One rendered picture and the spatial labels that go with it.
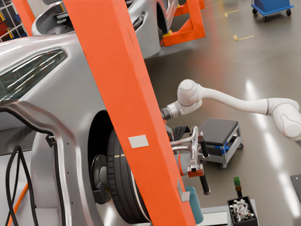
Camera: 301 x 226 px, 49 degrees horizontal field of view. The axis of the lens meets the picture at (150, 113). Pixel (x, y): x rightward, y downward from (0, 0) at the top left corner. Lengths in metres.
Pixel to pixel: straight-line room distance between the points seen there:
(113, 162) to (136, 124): 0.70
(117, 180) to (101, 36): 1.00
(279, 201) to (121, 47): 2.19
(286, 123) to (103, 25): 1.14
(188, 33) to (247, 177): 2.93
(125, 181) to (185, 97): 0.58
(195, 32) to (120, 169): 3.86
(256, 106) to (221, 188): 1.31
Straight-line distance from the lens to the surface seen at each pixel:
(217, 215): 2.88
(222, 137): 3.22
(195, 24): 5.47
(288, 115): 1.92
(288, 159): 3.42
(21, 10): 6.15
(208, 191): 2.05
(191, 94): 1.86
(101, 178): 2.24
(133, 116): 1.27
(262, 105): 2.06
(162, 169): 1.40
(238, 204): 2.22
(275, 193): 3.09
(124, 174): 1.92
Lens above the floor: 2.15
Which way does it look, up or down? 27 degrees down
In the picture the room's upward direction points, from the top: 19 degrees counter-clockwise
